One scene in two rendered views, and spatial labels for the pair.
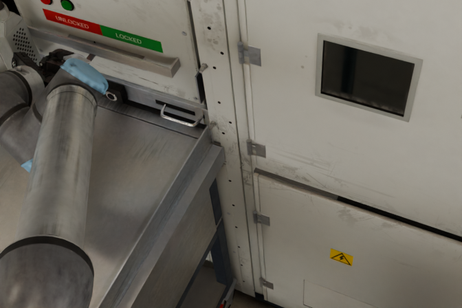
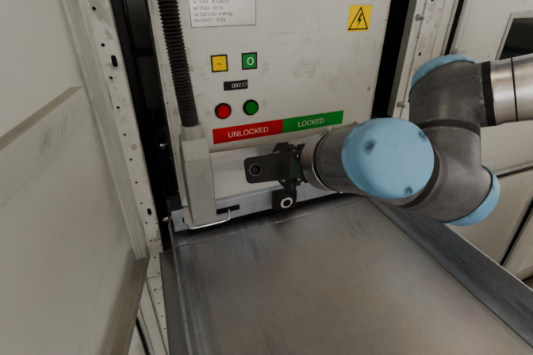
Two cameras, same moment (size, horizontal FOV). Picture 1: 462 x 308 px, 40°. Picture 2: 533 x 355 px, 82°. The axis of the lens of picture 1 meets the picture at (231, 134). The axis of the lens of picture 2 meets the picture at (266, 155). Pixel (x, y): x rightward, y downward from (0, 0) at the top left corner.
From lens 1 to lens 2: 1.30 m
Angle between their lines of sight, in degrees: 44
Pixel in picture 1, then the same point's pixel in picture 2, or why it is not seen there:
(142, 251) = (492, 283)
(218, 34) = (425, 57)
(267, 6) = not seen: outside the picture
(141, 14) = (334, 82)
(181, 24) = (370, 78)
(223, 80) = not seen: hidden behind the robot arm
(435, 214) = (518, 155)
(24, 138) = (469, 163)
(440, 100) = not seen: outside the picture
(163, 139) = (350, 213)
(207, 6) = (426, 28)
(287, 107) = not seen: hidden behind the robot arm
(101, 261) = (480, 326)
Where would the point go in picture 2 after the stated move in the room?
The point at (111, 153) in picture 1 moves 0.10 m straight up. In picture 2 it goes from (334, 246) to (339, 211)
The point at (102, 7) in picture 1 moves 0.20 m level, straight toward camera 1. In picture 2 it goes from (293, 93) to (389, 107)
